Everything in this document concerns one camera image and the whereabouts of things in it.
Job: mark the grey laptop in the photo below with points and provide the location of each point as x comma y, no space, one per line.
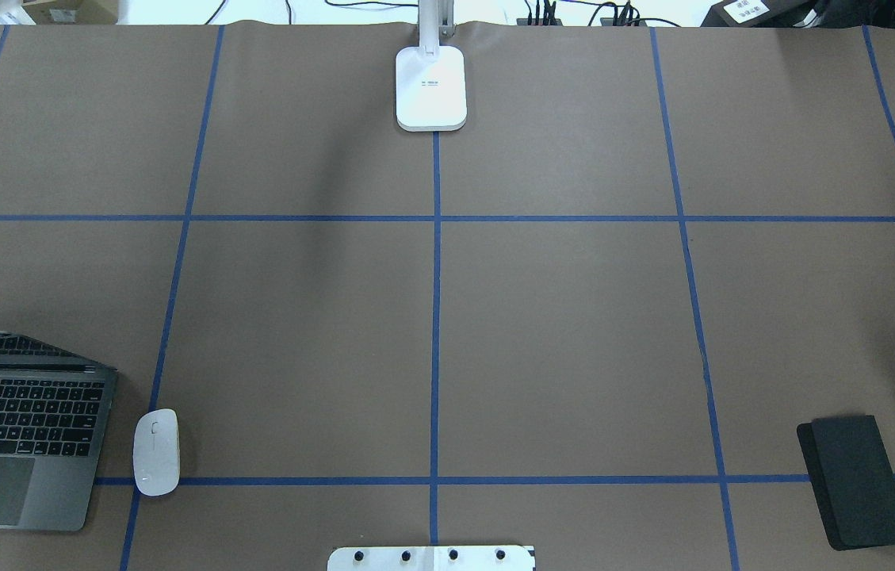
54,408

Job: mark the white desk lamp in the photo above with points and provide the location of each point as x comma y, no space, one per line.
430,84

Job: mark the white computer mouse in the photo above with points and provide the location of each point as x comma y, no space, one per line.
156,457

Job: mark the cardboard box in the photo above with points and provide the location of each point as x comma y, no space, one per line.
83,12

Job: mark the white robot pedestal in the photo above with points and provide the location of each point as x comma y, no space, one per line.
463,557

